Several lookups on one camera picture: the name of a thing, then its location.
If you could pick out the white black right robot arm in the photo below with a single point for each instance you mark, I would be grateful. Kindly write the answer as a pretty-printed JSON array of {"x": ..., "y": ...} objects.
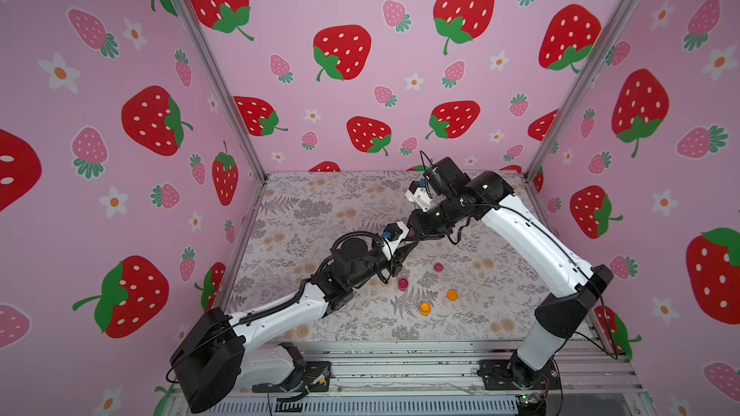
[{"x": 445, "y": 196}]

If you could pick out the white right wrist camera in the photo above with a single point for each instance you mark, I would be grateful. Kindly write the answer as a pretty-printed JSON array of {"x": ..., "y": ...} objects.
[{"x": 418, "y": 194}]

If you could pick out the orange paint jar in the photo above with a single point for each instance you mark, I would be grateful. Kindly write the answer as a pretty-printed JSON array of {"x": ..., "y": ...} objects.
[{"x": 425, "y": 309}]

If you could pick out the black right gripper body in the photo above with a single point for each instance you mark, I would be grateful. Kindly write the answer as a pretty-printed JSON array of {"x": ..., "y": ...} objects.
[{"x": 428, "y": 220}]

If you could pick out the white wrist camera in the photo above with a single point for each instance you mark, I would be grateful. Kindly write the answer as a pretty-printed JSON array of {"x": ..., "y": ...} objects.
[
  {"x": 392, "y": 236},
  {"x": 418, "y": 194}
]

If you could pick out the open magenta paint jar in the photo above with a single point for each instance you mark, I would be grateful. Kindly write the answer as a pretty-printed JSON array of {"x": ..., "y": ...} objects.
[{"x": 403, "y": 285}]

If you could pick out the orange jar lid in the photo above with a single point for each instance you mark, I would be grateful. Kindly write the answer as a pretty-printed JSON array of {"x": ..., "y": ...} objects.
[{"x": 452, "y": 294}]

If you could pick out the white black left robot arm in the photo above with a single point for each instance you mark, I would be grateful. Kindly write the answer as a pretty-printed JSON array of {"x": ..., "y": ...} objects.
[{"x": 210, "y": 360}]

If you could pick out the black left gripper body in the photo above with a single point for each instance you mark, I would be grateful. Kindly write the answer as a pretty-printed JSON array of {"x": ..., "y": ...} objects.
[{"x": 392, "y": 267}]

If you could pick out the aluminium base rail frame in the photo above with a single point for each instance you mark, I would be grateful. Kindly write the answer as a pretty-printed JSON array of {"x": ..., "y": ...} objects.
[{"x": 434, "y": 378}]

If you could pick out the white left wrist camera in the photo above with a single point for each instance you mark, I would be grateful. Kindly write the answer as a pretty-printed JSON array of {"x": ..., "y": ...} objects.
[{"x": 392, "y": 236}]

